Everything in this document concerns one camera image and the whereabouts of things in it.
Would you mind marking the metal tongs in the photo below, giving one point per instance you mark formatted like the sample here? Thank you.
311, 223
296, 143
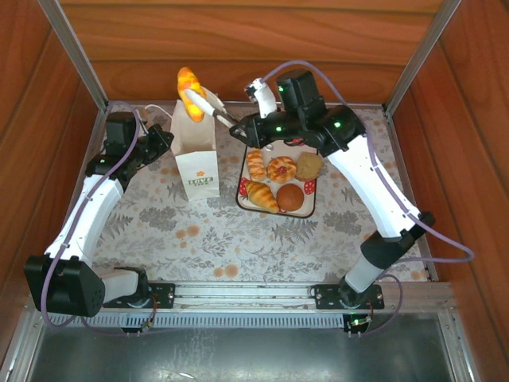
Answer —
212, 105

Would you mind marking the long aluminium base rail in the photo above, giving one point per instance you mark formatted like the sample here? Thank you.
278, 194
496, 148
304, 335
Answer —
238, 292

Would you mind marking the aluminium frame post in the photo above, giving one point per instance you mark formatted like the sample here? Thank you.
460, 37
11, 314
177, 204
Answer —
422, 51
75, 51

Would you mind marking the round brown fake bun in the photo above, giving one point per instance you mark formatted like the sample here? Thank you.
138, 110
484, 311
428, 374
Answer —
290, 197

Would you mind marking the strawberry print white tray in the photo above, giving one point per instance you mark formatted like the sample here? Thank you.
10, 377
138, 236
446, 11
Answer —
310, 199

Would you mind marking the floral table mat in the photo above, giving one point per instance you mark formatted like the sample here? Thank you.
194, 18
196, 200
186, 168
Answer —
238, 238

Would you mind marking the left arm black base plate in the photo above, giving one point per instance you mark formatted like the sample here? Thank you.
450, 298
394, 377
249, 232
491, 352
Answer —
165, 294

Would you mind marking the white printed paper bag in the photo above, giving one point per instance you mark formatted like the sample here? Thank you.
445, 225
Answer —
196, 159

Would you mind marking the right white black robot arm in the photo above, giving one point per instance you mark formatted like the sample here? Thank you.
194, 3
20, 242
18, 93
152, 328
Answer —
378, 191

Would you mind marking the grey metal sheet panel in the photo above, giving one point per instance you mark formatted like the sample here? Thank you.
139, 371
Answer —
238, 358

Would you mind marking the twisted fake pastry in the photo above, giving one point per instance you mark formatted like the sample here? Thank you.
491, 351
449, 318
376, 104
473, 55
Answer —
256, 164

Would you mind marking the yellow striped fake bread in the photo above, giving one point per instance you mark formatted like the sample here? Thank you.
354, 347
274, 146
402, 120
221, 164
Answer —
191, 93

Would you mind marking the small connector board green light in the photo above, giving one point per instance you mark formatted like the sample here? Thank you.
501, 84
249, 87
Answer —
358, 323

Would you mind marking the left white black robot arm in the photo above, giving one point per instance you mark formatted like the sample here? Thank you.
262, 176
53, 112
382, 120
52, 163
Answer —
91, 215

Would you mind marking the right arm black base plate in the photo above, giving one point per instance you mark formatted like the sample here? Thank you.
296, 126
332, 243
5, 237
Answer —
324, 296

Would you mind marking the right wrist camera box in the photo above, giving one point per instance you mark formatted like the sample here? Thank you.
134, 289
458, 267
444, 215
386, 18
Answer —
264, 97

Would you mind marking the fake croissant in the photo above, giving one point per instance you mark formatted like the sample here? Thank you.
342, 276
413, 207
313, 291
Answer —
262, 196

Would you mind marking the chocolate chip fake cookie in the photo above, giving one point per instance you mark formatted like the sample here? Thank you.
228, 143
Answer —
308, 166

